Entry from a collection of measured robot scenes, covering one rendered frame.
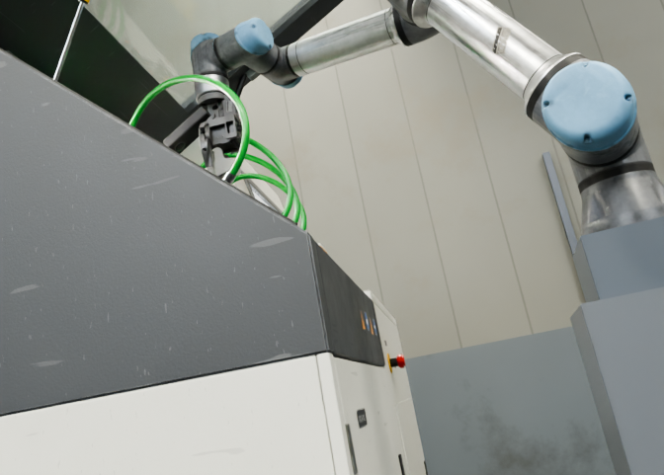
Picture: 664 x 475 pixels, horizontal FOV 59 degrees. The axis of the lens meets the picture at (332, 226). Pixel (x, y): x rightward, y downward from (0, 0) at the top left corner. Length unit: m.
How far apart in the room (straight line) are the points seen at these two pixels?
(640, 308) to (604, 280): 0.07
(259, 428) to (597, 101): 0.63
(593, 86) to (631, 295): 0.29
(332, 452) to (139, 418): 0.26
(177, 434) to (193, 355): 0.10
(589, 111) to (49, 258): 0.79
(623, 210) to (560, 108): 0.19
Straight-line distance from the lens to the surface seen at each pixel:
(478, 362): 3.50
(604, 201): 1.00
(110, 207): 0.91
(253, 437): 0.78
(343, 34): 1.30
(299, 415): 0.77
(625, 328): 0.91
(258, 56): 1.32
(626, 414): 0.90
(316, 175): 3.93
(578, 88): 0.90
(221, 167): 1.24
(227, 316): 0.80
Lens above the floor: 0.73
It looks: 17 degrees up
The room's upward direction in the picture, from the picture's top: 10 degrees counter-clockwise
